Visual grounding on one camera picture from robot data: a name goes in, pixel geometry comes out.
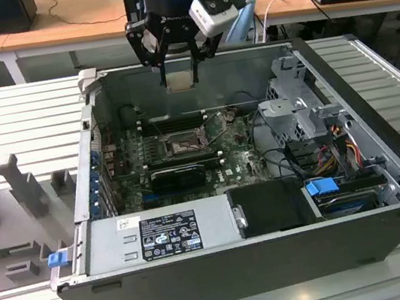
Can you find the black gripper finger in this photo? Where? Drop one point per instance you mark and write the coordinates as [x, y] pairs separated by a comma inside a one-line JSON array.
[[194, 63], [137, 42]]

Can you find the small square CPU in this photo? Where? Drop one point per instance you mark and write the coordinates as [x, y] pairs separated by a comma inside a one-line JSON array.
[[179, 81]]

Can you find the thin metal locking lever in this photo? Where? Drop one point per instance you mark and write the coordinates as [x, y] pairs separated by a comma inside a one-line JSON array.
[[205, 119], [159, 130]]

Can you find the black RAM slot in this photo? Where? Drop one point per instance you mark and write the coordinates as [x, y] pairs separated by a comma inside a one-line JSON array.
[[172, 118], [183, 164], [182, 156]]

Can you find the CPU socket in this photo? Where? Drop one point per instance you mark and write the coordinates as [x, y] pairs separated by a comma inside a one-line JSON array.
[[184, 145]]

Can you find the blue expansion slot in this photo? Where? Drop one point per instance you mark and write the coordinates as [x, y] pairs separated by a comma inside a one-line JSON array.
[[149, 200]]

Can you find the small black box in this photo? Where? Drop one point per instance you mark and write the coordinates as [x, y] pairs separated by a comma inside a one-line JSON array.
[[131, 1]]

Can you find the pale blue chair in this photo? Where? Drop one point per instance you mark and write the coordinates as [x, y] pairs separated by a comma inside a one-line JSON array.
[[244, 23]]

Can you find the black cylindrical board component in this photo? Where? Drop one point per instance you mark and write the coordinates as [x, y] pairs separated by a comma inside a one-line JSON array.
[[128, 115]]

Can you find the grey metal drive cage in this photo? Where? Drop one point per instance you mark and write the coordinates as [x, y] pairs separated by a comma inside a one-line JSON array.
[[280, 106]]

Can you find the green motherboard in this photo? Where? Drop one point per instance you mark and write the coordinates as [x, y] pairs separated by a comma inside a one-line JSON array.
[[237, 167]]

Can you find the black graphics card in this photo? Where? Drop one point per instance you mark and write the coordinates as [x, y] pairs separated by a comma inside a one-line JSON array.
[[178, 179]]

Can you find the black plastic shroud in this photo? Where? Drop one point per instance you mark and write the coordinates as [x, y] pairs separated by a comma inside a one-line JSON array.
[[273, 207]]

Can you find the blue disk carrier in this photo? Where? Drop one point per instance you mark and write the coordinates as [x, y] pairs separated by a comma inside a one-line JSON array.
[[321, 191]]

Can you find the grey metal power supply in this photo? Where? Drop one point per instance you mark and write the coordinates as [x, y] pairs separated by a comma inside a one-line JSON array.
[[105, 248]]

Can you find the hard disk drive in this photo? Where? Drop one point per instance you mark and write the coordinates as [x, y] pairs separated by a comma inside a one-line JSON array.
[[349, 204]]

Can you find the black open PC case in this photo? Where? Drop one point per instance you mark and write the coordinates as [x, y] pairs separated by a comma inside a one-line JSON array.
[[243, 276]]

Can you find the blue plastic latch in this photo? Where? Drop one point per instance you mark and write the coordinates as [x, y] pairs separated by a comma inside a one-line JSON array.
[[56, 260]]

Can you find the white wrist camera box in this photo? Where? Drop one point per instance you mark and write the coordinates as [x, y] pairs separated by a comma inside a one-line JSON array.
[[213, 16]]

